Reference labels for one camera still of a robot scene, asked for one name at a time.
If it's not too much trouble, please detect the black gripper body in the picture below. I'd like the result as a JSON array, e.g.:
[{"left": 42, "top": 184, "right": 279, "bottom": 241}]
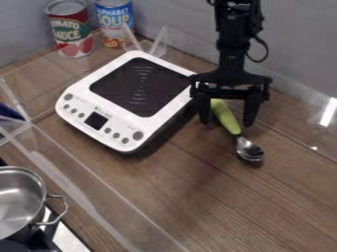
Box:
[{"left": 189, "top": 69, "right": 272, "bottom": 98}]

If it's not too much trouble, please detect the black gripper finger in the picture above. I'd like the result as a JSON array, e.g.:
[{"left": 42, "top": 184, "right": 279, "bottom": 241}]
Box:
[
  {"left": 196, "top": 92, "right": 211, "bottom": 125},
  {"left": 243, "top": 87, "right": 263, "bottom": 127}
]

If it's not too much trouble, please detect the green handled metal spoon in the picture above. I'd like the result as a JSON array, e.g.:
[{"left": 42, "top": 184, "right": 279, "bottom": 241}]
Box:
[{"left": 209, "top": 98, "right": 264, "bottom": 161}]

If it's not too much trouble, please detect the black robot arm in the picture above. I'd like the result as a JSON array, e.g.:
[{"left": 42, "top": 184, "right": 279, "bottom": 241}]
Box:
[{"left": 189, "top": 0, "right": 272, "bottom": 127}]

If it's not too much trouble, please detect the white and black stove top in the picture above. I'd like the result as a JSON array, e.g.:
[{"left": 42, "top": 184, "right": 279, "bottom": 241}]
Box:
[{"left": 54, "top": 50, "right": 193, "bottom": 154}]

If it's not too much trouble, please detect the clear acrylic barrier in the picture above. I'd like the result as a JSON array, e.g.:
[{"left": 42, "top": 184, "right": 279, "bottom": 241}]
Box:
[{"left": 0, "top": 24, "right": 337, "bottom": 252}]

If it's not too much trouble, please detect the alphabet soup can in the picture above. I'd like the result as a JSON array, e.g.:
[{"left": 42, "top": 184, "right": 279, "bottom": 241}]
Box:
[{"left": 94, "top": 0, "right": 133, "bottom": 48}]

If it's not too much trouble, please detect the tomato sauce can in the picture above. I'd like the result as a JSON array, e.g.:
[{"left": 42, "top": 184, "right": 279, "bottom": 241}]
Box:
[{"left": 44, "top": 0, "right": 94, "bottom": 58}]

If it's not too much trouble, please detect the blue object at left edge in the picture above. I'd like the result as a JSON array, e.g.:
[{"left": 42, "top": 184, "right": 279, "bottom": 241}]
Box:
[{"left": 0, "top": 102, "right": 25, "bottom": 120}]

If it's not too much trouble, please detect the stainless steel pot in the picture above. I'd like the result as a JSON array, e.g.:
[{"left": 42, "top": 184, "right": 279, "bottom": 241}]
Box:
[{"left": 0, "top": 166, "right": 68, "bottom": 240}]

